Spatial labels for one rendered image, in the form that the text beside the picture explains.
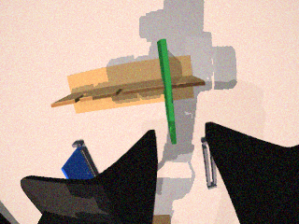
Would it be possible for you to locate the green notched board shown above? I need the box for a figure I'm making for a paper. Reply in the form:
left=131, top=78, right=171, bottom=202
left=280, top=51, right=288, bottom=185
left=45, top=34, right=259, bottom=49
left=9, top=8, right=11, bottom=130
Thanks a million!
left=157, top=38, right=177, bottom=145

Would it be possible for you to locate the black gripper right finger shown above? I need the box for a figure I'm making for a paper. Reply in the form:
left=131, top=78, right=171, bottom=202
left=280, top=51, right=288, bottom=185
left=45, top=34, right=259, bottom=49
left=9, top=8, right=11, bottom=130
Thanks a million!
left=205, top=120, right=299, bottom=224

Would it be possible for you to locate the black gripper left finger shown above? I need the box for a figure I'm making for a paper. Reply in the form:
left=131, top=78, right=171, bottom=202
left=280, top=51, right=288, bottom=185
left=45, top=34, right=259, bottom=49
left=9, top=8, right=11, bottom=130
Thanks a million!
left=20, top=130, right=158, bottom=224

